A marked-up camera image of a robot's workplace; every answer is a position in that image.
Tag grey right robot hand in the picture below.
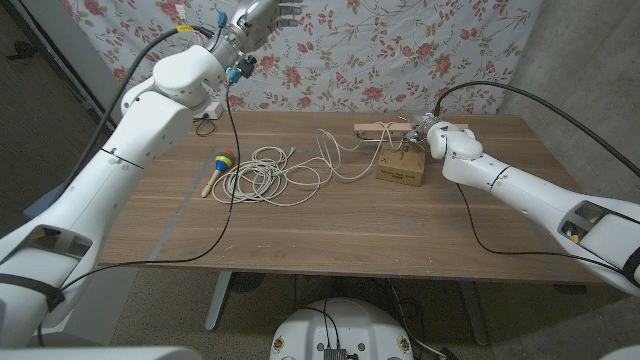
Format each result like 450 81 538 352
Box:
407 113 442 147

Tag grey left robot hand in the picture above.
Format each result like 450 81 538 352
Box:
219 0 305 64

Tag wooden stick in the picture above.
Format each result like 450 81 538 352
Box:
353 122 470 135

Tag white Ethernet cable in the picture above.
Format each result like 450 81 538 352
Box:
211 121 407 208

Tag brown cardboard box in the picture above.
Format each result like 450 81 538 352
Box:
375 145 427 188

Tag colourful wooden maraca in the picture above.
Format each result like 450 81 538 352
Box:
200 148 236 199

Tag floral backdrop cloth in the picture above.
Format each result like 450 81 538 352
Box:
59 0 544 141

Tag white power strip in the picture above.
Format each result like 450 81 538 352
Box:
192 101 225 121

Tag grey table leg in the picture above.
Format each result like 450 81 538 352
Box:
458 279 491 347

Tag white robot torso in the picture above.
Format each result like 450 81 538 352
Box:
269 297 415 360

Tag white table leg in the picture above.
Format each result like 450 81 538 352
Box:
204 271 234 331

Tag black power strip cable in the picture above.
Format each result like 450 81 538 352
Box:
193 114 217 138

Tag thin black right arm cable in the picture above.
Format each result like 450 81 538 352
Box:
455 183 626 275

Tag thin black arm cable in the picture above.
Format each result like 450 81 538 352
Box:
455 183 626 275
37 82 242 347

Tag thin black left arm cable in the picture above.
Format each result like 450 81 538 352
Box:
37 82 242 347

